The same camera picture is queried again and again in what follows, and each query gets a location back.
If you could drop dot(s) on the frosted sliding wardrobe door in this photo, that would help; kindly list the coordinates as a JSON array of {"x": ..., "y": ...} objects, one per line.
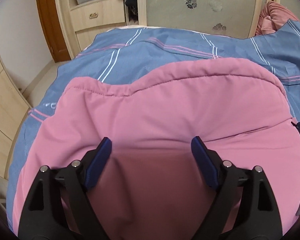
[{"x": 234, "y": 18}]

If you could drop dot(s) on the blue plaid bed sheet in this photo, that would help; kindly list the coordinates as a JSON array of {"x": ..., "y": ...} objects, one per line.
[{"x": 123, "y": 55}]

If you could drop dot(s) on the cream and pink hooded jacket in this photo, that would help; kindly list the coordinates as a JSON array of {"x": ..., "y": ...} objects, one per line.
[{"x": 151, "y": 187}]

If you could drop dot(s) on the brown wooden door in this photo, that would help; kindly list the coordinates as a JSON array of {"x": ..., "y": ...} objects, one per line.
[{"x": 51, "y": 27}]

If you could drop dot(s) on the wardrobe drawer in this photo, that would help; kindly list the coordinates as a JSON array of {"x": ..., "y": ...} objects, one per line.
[{"x": 96, "y": 14}]

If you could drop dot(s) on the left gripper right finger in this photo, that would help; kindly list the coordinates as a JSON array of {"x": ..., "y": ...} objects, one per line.
[{"x": 258, "y": 215}]

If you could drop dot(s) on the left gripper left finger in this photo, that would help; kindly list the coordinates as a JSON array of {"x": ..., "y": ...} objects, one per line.
[{"x": 43, "y": 215}]

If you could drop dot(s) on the light wood dresser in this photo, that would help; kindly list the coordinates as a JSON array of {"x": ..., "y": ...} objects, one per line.
[{"x": 13, "y": 111}]

